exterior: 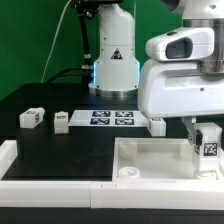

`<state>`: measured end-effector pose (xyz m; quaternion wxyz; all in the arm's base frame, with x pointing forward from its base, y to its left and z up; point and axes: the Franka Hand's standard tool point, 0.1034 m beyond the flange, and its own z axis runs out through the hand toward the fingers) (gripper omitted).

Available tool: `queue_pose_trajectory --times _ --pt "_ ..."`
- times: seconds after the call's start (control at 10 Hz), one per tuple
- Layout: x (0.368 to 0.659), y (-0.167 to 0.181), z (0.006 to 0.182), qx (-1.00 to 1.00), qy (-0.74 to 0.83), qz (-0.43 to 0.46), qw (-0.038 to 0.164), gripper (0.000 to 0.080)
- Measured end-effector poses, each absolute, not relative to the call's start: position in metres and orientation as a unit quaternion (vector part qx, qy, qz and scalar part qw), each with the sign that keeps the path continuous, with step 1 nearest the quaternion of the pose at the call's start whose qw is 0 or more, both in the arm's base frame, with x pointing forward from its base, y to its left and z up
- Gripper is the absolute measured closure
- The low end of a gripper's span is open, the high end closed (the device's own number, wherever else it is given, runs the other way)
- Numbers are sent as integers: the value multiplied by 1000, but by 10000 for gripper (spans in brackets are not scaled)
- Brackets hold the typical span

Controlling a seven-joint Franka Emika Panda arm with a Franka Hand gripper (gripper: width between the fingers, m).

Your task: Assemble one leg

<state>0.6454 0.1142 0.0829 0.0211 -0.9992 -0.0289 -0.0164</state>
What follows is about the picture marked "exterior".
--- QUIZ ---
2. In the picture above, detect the black cable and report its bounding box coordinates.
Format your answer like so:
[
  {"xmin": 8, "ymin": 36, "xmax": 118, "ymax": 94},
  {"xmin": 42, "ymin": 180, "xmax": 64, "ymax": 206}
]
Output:
[{"xmin": 45, "ymin": 65, "xmax": 94, "ymax": 84}]

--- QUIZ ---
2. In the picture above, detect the white U-shaped fence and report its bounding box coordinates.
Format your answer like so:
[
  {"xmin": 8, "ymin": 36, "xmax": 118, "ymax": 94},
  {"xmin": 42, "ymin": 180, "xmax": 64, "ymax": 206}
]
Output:
[{"xmin": 0, "ymin": 140, "xmax": 224, "ymax": 210}]

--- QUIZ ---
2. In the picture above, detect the white tag base sheet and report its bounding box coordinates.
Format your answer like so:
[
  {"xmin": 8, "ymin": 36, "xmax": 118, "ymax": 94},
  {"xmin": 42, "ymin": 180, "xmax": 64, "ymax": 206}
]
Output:
[{"xmin": 69, "ymin": 110, "xmax": 147, "ymax": 127}]

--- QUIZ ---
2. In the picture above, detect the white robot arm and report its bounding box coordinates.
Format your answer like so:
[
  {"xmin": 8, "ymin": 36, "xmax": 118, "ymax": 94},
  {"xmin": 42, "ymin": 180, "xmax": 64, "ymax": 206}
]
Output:
[{"xmin": 89, "ymin": 0, "xmax": 224, "ymax": 145}]

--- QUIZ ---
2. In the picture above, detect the white square tabletop part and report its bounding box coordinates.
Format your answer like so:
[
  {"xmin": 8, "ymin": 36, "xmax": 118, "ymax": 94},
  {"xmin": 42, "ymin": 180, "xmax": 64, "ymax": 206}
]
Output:
[{"xmin": 112, "ymin": 138, "xmax": 224, "ymax": 181}]

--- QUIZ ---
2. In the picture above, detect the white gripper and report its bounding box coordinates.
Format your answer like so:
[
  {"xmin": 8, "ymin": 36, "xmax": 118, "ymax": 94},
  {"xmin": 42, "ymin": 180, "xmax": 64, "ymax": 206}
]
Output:
[{"xmin": 138, "ymin": 60, "xmax": 224, "ymax": 146}]

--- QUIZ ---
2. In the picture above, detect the white cable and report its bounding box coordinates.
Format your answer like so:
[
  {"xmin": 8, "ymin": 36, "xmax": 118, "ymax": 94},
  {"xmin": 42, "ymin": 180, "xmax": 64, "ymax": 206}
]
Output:
[{"xmin": 40, "ymin": 0, "xmax": 73, "ymax": 84}]

